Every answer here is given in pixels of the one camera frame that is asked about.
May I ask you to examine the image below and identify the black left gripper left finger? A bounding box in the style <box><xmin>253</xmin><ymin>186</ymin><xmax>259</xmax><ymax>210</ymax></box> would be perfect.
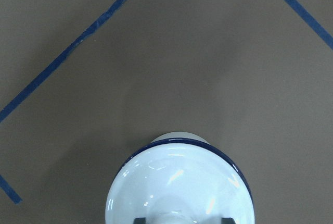
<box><xmin>134</xmin><ymin>217</ymin><xmax>146</xmax><ymax>224</ymax></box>

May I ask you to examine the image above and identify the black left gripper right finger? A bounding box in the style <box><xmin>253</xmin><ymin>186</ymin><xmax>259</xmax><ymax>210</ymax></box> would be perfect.
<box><xmin>221</xmin><ymin>217</ymin><xmax>235</xmax><ymax>224</ymax></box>

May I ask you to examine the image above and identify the white blue-rimmed enamel cup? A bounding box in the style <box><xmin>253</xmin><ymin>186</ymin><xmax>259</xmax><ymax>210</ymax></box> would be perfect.
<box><xmin>105</xmin><ymin>132</ymin><xmax>255</xmax><ymax>223</ymax></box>

